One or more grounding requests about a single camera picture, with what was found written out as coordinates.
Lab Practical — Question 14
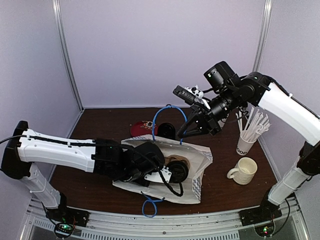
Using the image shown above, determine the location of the red floral plate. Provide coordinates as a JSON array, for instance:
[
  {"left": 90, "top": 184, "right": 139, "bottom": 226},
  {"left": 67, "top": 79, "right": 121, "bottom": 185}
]
[{"left": 130, "top": 120, "right": 153, "bottom": 137}]

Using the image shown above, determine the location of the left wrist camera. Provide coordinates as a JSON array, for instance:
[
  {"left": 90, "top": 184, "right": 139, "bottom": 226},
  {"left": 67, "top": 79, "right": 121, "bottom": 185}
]
[{"left": 144, "top": 166, "right": 173, "bottom": 183}]

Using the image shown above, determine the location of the blue checkered paper bag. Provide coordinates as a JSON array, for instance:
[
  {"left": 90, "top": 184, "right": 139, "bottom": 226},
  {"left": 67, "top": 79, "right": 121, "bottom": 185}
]
[{"left": 111, "top": 104, "right": 214, "bottom": 218}]

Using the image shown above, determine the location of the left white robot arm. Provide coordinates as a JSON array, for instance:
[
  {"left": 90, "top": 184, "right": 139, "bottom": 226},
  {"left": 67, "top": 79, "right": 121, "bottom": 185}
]
[{"left": 0, "top": 121, "right": 172, "bottom": 222}]

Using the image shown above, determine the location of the white cup holding straws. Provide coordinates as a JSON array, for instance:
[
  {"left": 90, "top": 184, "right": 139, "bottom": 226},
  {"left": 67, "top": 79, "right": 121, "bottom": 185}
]
[{"left": 236, "top": 133, "right": 257, "bottom": 156}]

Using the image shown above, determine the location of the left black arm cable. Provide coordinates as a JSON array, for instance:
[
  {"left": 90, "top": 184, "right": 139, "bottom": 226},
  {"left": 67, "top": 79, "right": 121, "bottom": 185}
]
[{"left": 0, "top": 136, "right": 185, "bottom": 198}]

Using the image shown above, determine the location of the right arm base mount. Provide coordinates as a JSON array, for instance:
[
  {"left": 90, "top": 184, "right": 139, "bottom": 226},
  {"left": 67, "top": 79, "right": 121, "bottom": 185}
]
[{"left": 239, "top": 207, "right": 282, "bottom": 238}]

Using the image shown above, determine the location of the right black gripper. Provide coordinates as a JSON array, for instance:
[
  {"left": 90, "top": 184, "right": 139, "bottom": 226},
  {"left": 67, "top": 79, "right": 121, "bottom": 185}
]
[{"left": 177, "top": 85, "right": 240, "bottom": 139}]

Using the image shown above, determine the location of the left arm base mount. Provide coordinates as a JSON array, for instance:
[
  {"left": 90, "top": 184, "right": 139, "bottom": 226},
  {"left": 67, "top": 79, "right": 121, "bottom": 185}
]
[{"left": 44, "top": 207, "right": 90, "bottom": 239}]

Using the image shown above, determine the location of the stack of black lids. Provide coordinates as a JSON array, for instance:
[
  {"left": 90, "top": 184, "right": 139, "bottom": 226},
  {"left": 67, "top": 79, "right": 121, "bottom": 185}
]
[{"left": 156, "top": 122, "right": 176, "bottom": 140}]

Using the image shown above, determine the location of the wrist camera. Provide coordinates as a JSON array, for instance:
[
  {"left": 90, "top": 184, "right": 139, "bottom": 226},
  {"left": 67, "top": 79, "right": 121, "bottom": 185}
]
[
  {"left": 144, "top": 166, "right": 173, "bottom": 183},
  {"left": 173, "top": 85, "right": 211, "bottom": 110}
]

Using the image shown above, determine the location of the brown cardboard cup carrier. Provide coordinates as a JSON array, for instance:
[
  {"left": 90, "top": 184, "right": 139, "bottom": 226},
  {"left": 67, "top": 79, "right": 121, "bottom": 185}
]
[{"left": 164, "top": 154, "right": 190, "bottom": 171}]

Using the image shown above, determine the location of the white ceramic mug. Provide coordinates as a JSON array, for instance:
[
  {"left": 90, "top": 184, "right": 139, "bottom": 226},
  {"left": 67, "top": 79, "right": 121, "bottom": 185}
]
[{"left": 226, "top": 157, "right": 258, "bottom": 185}]

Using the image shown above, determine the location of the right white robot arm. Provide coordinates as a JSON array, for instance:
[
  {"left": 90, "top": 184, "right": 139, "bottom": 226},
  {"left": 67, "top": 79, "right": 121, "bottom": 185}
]
[{"left": 173, "top": 61, "right": 320, "bottom": 221}]

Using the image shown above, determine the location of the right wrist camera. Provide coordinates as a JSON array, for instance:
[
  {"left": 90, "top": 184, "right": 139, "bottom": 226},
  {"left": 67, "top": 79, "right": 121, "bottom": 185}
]
[{"left": 173, "top": 85, "right": 211, "bottom": 110}]

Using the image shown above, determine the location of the bundle of white wrapped straws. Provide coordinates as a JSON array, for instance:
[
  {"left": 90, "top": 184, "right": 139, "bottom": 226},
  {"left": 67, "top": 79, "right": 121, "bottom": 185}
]
[{"left": 235, "top": 106, "right": 271, "bottom": 143}]

